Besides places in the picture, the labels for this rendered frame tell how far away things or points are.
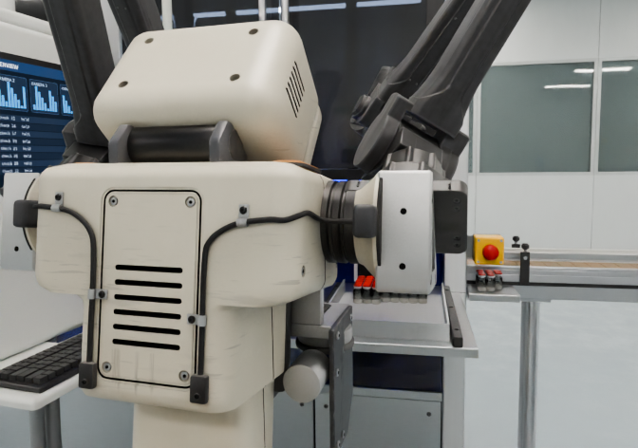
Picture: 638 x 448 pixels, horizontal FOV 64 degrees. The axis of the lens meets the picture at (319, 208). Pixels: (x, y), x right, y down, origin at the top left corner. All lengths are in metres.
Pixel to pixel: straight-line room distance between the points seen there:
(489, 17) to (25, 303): 1.15
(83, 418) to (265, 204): 1.52
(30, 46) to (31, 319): 0.64
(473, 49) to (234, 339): 0.40
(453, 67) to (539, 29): 5.65
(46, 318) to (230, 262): 1.02
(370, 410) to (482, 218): 4.68
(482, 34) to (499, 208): 5.48
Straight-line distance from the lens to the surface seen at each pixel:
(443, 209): 0.51
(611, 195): 6.33
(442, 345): 1.04
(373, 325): 1.06
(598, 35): 6.38
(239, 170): 0.45
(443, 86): 0.61
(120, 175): 0.51
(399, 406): 1.54
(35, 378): 1.17
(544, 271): 1.55
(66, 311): 1.49
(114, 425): 1.84
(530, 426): 1.74
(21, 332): 1.40
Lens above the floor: 1.24
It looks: 6 degrees down
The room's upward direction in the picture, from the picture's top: 1 degrees counter-clockwise
